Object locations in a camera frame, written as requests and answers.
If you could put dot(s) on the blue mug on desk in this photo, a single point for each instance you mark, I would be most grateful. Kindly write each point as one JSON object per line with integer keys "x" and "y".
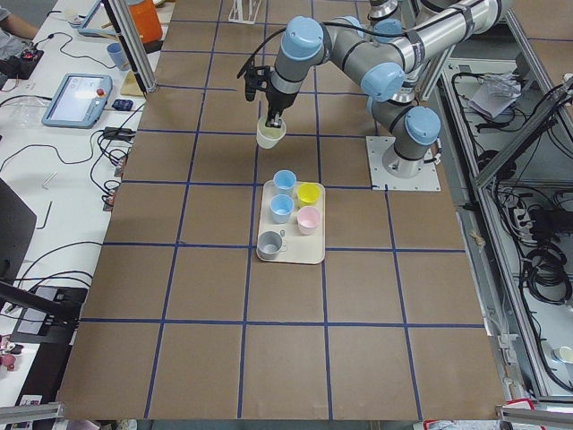
{"x": 116, "y": 53}

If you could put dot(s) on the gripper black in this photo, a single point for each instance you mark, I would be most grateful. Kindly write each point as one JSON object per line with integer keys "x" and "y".
{"x": 280, "y": 98}

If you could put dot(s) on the yellow cup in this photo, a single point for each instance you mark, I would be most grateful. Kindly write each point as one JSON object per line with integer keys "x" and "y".
{"x": 307, "y": 194}

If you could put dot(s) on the grey cup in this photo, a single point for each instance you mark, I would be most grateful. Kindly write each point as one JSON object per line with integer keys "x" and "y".
{"x": 269, "y": 246}

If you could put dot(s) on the cream plastic tray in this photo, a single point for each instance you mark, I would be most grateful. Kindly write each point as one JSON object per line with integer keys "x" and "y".
{"x": 297, "y": 247}

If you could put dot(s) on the blue cup near tray corner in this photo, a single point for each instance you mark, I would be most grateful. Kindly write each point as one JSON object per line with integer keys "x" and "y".
{"x": 284, "y": 182}

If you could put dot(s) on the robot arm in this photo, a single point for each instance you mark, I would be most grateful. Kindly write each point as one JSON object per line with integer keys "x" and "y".
{"x": 386, "y": 67}
{"x": 391, "y": 9}

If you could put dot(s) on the aluminium frame post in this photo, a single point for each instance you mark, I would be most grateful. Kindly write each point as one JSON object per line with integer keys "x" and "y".
{"x": 129, "y": 38}

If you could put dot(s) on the pink cup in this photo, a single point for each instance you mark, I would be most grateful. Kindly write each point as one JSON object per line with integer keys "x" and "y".
{"x": 308, "y": 219}

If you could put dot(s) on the seated person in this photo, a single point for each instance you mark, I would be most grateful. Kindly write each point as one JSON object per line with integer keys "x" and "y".
{"x": 16, "y": 33}

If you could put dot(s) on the teach pendant tablet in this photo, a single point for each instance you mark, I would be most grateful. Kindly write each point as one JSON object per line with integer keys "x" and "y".
{"x": 79, "y": 101}

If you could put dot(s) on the white ikea cup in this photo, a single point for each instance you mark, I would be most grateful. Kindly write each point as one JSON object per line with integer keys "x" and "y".
{"x": 268, "y": 137}

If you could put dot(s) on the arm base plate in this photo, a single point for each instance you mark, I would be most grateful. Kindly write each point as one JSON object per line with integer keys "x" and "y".
{"x": 389, "y": 172}

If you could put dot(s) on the orange cylindrical container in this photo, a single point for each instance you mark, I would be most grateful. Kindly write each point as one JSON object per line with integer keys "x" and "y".
{"x": 146, "y": 20}

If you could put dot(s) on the white wire cup rack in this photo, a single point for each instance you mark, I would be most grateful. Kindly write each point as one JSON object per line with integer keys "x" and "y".
{"x": 244, "y": 11}

